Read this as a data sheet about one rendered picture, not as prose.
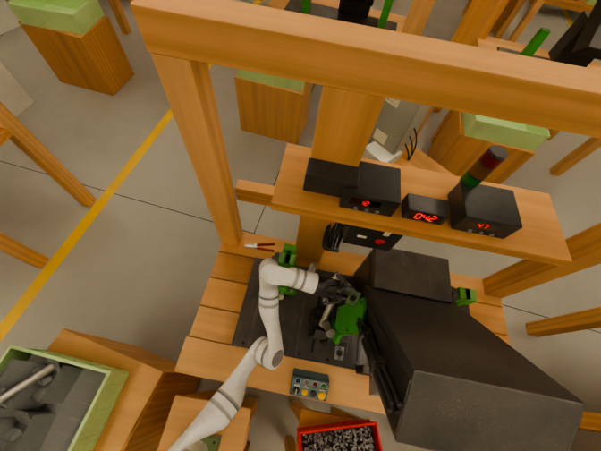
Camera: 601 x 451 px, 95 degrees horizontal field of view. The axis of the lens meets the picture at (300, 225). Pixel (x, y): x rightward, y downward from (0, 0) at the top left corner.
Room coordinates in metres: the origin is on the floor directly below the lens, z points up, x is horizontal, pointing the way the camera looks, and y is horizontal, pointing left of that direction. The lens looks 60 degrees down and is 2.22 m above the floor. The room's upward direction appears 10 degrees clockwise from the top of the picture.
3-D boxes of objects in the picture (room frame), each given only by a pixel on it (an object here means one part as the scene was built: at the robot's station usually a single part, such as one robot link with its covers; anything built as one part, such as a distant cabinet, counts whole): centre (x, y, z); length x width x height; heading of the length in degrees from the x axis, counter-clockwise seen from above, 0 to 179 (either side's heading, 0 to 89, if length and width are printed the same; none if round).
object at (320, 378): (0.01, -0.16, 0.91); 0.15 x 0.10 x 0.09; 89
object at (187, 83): (0.60, -0.35, 1.36); 1.49 x 0.09 x 0.97; 89
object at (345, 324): (0.24, -0.27, 1.17); 0.13 x 0.12 x 0.20; 89
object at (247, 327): (0.30, -0.35, 0.89); 1.10 x 0.42 x 0.02; 89
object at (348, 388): (0.02, -0.35, 0.82); 1.50 x 0.14 x 0.15; 89
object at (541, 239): (0.56, -0.35, 1.52); 0.90 x 0.25 x 0.04; 89
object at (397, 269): (0.44, -0.46, 1.07); 0.30 x 0.18 x 0.34; 89
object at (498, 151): (0.60, -0.47, 1.71); 0.05 x 0.05 x 0.04
